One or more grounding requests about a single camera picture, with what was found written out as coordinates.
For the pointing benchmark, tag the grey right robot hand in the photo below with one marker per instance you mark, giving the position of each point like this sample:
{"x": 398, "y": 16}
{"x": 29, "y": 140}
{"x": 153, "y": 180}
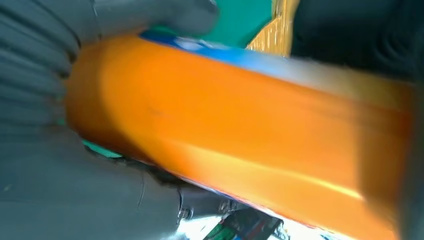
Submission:
{"x": 66, "y": 192}

